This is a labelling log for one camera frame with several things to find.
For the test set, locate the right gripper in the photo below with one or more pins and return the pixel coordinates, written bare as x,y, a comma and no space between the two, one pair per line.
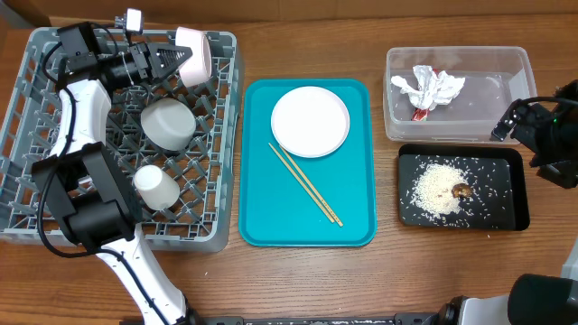
528,121

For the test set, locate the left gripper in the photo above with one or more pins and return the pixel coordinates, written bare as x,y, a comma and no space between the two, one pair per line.
143,61

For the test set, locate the pink small bowl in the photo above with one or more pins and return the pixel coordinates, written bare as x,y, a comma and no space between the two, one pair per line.
198,68

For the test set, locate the grey-green bowl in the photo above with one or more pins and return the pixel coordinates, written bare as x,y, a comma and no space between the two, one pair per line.
169,124

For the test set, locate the brown food scrap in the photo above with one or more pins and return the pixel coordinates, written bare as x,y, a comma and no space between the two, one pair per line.
462,191

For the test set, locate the white napkin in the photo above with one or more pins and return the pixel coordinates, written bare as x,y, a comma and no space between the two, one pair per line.
448,89

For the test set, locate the red sauce packet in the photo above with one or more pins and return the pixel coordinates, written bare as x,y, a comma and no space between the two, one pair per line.
421,114

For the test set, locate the pile of rice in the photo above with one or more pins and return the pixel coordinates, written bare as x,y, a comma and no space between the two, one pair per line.
425,192

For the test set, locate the white cup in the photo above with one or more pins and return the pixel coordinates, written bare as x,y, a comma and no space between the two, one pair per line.
157,189

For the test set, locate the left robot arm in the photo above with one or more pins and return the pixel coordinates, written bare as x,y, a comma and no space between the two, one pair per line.
87,205

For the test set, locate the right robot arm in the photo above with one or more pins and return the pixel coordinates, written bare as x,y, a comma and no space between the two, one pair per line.
547,126

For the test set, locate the clear plastic bin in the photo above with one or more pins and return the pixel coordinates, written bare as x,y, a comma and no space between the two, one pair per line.
494,76

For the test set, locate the black rectangular tray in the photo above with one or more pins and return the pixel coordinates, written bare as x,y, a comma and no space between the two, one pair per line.
516,170

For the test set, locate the large white plate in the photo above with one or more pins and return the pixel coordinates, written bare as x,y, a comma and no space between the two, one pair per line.
310,122

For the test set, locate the lower wooden chopstick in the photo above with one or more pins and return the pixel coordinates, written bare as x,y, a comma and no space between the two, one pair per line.
303,185

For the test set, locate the wooden chopstick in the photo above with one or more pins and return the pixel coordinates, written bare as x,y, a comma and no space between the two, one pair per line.
327,208
303,185

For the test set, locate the upper wooden chopstick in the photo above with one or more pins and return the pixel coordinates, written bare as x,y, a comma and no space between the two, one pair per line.
327,208

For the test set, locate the teal plastic tray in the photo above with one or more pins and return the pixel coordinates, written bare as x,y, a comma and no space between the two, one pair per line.
274,210

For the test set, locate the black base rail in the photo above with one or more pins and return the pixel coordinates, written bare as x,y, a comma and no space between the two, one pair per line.
410,318

